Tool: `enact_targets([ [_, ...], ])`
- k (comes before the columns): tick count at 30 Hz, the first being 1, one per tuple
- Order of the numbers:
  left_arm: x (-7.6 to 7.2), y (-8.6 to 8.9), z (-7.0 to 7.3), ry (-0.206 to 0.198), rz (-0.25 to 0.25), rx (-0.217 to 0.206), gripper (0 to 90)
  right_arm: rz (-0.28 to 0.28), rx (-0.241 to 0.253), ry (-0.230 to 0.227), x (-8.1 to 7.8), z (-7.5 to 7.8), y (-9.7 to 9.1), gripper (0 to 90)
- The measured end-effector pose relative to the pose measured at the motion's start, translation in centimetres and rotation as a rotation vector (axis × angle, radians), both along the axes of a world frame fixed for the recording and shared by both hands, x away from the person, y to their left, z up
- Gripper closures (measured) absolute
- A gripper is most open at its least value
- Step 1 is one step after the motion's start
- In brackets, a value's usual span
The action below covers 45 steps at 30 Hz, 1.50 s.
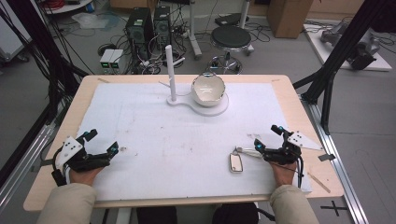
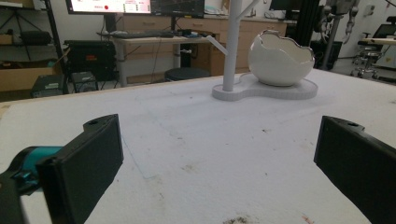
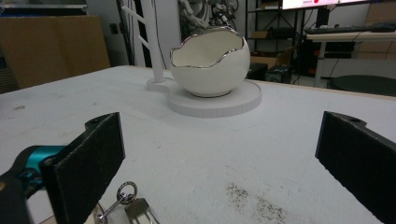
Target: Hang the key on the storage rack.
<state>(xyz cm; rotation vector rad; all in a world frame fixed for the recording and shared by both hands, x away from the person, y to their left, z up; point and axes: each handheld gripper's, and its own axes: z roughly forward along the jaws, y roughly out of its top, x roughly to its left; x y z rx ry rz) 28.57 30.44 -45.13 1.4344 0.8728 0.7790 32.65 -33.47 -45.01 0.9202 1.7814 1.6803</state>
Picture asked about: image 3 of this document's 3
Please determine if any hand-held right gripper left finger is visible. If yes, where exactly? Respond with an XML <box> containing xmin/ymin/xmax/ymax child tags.
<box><xmin>41</xmin><ymin>111</ymin><xmax>126</xmax><ymax>224</ymax></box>

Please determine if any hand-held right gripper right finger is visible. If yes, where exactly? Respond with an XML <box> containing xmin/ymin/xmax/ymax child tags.
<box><xmin>315</xmin><ymin>110</ymin><xmax>396</xmax><ymax>224</ymax></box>

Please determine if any metal key ring with clasp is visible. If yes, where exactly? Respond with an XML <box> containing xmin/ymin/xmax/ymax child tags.
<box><xmin>96</xmin><ymin>181</ymin><xmax>138</xmax><ymax>224</ymax></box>

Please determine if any silver key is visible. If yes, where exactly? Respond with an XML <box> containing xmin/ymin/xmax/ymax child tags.
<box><xmin>124</xmin><ymin>198</ymin><xmax>161</xmax><ymax>224</ymax></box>

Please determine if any black round stool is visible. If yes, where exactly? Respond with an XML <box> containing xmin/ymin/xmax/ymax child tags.
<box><xmin>327</xmin><ymin>74</ymin><xmax>396</xmax><ymax>97</ymax></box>

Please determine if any black floor box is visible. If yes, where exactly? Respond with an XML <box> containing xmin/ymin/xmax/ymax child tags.
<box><xmin>246</xmin><ymin>63</ymin><xmax>294</xmax><ymax>85</ymax></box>

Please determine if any large brown cardboard box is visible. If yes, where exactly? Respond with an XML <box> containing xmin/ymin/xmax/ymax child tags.
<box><xmin>0</xmin><ymin>15</ymin><xmax>112</xmax><ymax>91</ymax></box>

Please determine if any white desk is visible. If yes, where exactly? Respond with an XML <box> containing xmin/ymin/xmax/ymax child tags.
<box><xmin>305</xmin><ymin>31</ymin><xmax>396</xmax><ymax>89</ymax></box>

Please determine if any black keyboard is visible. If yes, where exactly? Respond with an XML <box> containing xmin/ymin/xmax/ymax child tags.
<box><xmin>304</xmin><ymin>21</ymin><xmax>396</xmax><ymax>35</ymax></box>

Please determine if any white stand with round base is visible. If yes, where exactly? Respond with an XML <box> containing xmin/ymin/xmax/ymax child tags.
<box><xmin>120</xmin><ymin>0</ymin><xmax>262</xmax><ymax>119</ymax></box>

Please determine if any small brown cardboard box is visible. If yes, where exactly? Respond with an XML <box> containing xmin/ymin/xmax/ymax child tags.
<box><xmin>365</xmin><ymin>1</ymin><xmax>396</xmax><ymax>26</ymax></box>

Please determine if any white eggshell bowl silver rim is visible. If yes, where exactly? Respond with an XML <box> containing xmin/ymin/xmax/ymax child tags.
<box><xmin>169</xmin><ymin>26</ymin><xmax>251</xmax><ymax>98</ymax></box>

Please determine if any black case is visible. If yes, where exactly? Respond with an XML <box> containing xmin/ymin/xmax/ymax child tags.
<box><xmin>0</xmin><ymin>0</ymin><xmax>89</xmax><ymax>17</ymax></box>

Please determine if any monitor screen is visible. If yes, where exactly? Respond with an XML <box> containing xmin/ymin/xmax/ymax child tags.
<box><xmin>281</xmin><ymin>0</ymin><xmax>396</xmax><ymax>10</ymax></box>

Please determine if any black metal shelf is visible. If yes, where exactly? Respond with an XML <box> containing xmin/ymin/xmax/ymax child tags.
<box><xmin>245</xmin><ymin>0</ymin><xmax>308</xmax><ymax>77</ymax></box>

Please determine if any grey robot figure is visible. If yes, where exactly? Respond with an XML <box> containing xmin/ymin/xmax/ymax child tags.
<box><xmin>177</xmin><ymin>0</ymin><xmax>239</xmax><ymax>41</ymax></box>

